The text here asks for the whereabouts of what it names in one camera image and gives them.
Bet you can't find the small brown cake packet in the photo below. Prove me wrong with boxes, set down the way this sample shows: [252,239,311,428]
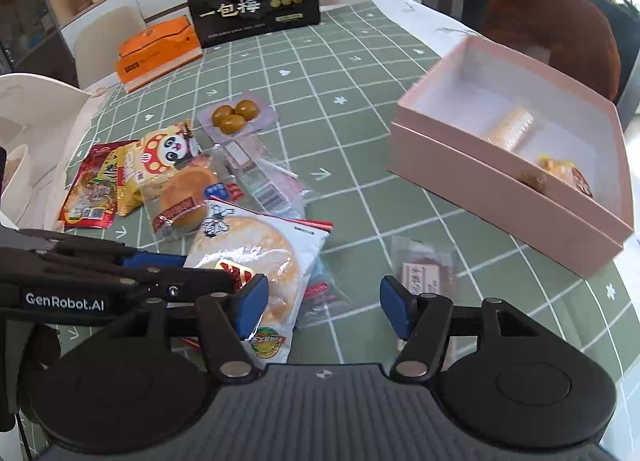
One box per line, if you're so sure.
[390,236,461,342]

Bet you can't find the white paper bag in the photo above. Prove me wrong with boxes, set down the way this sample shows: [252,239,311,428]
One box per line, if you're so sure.
[0,73,108,232]

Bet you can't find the pink cardboard box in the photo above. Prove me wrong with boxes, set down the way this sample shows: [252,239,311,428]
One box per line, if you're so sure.
[386,36,636,279]

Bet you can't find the panda print snack packet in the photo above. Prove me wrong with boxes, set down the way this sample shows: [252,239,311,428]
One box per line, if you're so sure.
[137,121,201,202]

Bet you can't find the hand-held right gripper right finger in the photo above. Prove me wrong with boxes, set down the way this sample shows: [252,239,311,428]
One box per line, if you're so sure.
[379,275,551,384]

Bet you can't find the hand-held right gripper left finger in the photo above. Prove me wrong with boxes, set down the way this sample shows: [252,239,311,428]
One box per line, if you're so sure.
[120,273,271,384]

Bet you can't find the round bun packet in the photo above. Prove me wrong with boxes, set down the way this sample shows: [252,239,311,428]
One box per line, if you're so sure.
[142,153,241,242]

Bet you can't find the clear packet with barcode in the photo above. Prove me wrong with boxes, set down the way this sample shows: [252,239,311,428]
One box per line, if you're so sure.
[235,161,318,219]

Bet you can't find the beige biscuit roll packet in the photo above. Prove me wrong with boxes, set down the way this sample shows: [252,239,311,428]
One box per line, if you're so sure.
[482,108,538,152]

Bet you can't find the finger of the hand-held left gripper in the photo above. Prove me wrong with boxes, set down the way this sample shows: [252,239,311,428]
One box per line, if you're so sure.
[47,263,236,300]
[15,230,188,270]

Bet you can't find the clear pink wafer packet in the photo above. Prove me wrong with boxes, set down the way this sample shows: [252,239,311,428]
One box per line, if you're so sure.
[212,136,273,176]

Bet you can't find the brown furry chair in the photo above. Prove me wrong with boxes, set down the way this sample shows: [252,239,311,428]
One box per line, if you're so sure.
[480,0,623,104]

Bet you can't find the orange gift box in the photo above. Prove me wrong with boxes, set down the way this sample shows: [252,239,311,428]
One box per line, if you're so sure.
[115,16,205,93]

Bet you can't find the orange yellow snack packet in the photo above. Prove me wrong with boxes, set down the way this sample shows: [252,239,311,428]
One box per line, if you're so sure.
[537,153,596,199]

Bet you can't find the rice cracker packet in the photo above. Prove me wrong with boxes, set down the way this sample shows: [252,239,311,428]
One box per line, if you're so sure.
[182,198,333,367]

